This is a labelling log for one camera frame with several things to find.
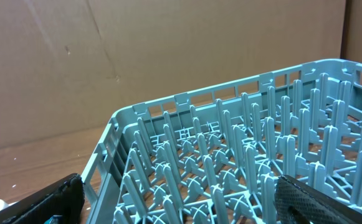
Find grey dishwasher rack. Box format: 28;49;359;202
82;59;362;223

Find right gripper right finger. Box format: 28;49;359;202
274;175;362;224

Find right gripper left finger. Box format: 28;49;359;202
0;173;85;224

